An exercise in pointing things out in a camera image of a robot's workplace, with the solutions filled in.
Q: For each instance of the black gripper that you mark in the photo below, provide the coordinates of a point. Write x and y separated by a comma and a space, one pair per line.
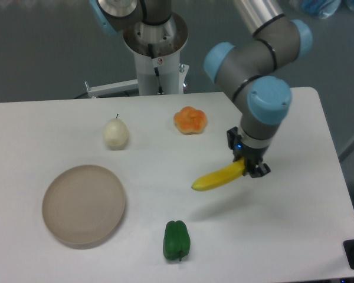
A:
251, 149

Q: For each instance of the yellow banana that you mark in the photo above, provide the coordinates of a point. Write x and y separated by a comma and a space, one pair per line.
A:
220, 177

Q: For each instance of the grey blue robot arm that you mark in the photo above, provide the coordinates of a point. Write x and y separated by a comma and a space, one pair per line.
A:
245, 75

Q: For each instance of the orange bread roll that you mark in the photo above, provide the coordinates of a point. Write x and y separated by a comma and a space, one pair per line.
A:
190, 120

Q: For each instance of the green bell pepper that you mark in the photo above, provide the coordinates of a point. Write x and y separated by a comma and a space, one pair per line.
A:
176, 241

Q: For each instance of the white pear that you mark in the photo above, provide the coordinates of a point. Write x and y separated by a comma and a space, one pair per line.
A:
115, 134

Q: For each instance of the beige round plate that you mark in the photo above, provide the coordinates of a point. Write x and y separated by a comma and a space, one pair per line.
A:
83, 206

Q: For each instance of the blue plastic bag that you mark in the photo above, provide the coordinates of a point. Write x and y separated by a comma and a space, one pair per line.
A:
321, 9

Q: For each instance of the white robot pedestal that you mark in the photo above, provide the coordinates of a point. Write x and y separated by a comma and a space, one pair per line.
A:
156, 51

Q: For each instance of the white metal bracket left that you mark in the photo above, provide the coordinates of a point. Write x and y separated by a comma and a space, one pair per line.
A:
119, 89

